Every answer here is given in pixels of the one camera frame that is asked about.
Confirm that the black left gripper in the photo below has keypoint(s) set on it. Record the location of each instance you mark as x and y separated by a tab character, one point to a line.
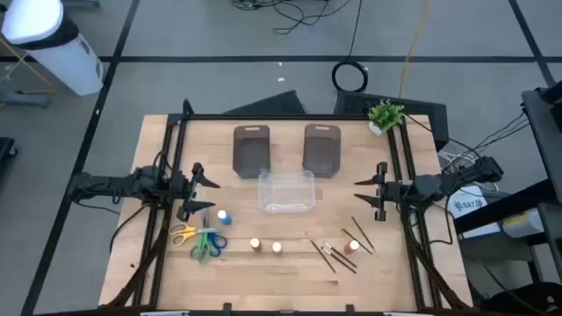
182	186

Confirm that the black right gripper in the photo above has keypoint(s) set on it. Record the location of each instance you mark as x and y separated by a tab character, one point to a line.
395	191

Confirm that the blue paint bottle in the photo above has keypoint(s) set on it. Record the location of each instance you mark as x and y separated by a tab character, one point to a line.
224	217

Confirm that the red paint bottle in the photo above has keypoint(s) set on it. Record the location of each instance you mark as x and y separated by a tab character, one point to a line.
351	247

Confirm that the black paintbrush silver ferrule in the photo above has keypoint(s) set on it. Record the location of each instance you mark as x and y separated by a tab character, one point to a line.
338	260
340	254

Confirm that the brown paint bottle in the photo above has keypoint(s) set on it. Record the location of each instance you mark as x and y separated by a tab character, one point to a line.
255	244

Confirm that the clear plastic container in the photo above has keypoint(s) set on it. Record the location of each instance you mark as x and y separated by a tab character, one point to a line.
286	193

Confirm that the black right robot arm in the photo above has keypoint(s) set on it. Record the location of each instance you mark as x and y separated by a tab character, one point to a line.
430	186

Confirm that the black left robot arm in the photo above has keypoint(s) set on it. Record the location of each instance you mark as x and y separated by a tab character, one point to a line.
110	182

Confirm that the brown plastic bin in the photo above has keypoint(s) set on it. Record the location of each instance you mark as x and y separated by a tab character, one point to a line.
251	151
321	149

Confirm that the green plant white pot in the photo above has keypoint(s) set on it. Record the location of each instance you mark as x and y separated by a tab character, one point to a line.
385	116

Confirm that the black computer case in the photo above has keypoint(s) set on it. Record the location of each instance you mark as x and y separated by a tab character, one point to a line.
351	105

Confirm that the white printed box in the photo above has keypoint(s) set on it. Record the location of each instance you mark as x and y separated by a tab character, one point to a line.
465	204

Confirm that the black flat panel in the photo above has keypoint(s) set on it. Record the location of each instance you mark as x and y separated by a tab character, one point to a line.
276	105

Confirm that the cream plastic container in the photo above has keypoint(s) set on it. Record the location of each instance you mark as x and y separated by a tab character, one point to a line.
522	224

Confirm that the black equipment cart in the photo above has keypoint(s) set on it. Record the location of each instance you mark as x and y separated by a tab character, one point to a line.
544	131

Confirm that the white trash can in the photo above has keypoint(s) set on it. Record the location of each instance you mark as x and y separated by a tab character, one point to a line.
66	57

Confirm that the grey stand base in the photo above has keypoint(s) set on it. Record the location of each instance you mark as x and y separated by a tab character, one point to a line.
26	100

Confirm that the black aluminium table frame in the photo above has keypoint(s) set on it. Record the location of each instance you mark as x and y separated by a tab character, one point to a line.
285	117

